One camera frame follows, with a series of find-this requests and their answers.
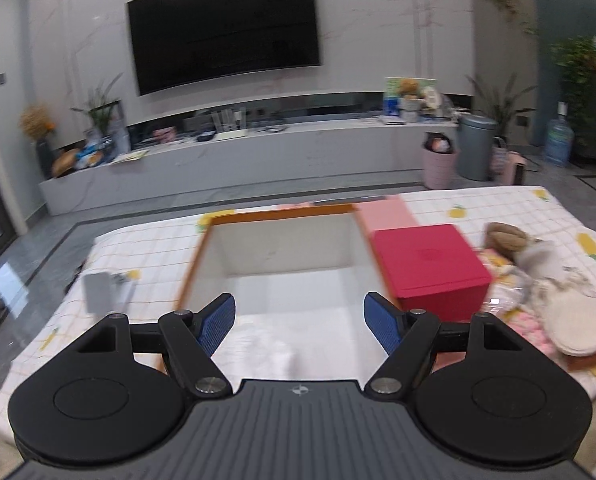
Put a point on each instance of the brown plush toy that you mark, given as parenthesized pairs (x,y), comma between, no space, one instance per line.
(503,240)

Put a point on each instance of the teddy bear gift bouquet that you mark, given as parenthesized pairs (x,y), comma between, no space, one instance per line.
(410,97)

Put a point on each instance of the black wall television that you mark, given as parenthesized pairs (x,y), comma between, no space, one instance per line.
(223,30)

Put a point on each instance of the pink small heater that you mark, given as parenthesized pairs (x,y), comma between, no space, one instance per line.
(513,170)

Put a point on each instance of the long-leaf potted plant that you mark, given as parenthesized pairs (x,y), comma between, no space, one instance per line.
(500,105)

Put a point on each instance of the pink trash bin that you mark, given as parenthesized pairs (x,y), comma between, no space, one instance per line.
(439,170)

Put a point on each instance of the red box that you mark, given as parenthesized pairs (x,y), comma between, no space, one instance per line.
(428,265)

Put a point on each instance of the white storage box orange rim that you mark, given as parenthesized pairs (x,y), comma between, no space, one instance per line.
(288,255)

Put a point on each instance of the pink white fluffy cloth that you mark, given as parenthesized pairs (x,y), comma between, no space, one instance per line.
(528,332)

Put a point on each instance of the checked lemon print bed sheet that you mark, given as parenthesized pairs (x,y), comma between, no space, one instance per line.
(143,250)

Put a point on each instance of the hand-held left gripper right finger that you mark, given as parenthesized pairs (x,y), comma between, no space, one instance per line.
(383,325)

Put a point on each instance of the grey trash can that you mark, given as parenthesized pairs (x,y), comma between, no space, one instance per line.
(477,150)

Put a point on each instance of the white router with antennas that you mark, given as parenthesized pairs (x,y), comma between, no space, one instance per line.
(230,132)

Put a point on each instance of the green plant in glass vase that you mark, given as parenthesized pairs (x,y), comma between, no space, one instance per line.
(103,115)

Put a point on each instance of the grey flat device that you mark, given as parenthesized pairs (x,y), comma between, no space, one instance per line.
(100,292)

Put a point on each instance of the small pink box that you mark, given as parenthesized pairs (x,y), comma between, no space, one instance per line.
(165,135)

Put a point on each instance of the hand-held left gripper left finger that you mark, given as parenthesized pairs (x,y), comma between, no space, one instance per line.
(218,325)

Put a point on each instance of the blue snack packets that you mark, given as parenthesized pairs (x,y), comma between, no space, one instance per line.
(90,156)

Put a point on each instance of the dark vase with dried flowers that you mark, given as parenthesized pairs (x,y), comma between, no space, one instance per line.
(43,150)

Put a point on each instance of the white marble television cabinet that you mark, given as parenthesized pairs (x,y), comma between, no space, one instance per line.
(278,165)

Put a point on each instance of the grey plush toy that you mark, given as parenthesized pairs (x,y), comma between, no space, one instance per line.
(540,260)

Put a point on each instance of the beige plush slipper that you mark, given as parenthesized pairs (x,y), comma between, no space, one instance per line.
(573,315)

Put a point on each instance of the blue water jug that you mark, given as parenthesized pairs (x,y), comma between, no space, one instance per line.
(559,142)

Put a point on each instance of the tall bushy green plant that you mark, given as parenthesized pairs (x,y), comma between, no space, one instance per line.
(575,75)

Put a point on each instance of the brown round plush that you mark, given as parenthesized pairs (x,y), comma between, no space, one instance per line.
(65,162)

